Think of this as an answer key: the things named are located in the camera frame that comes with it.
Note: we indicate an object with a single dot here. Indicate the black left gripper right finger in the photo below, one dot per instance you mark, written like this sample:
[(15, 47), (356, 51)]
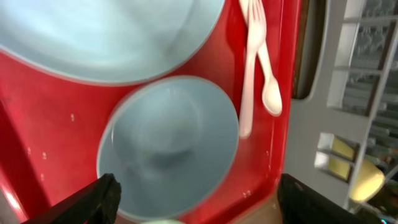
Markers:
[(299, 204)]

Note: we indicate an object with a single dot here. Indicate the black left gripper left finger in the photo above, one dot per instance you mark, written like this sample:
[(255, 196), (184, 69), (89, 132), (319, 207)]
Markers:
[(96, 203)]

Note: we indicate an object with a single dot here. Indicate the yellow plastic cup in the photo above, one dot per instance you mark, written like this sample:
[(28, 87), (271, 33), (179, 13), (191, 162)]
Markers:
[(369, 180)]

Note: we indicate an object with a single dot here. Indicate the light blue bowl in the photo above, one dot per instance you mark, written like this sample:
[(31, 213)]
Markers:
[(169, 144)]

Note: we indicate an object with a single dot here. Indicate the grey dishwasher rack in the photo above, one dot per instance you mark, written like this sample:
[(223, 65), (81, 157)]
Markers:
[(345, 87)]

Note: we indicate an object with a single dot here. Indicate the mint green bowl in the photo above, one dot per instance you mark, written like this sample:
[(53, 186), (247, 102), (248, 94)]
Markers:
[(167, 221)]

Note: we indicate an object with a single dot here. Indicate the red serving tray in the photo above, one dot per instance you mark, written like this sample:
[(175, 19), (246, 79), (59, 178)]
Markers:
[(51, 128)]

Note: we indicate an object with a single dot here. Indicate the white plastic spoon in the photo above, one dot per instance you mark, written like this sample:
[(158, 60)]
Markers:
[(271, 97)]

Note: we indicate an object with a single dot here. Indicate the light blue plate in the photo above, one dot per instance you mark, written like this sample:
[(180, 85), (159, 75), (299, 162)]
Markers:
[(106, 42)]

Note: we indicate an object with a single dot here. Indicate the white plastic fork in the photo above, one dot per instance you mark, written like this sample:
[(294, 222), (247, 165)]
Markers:
[(256, 37)]

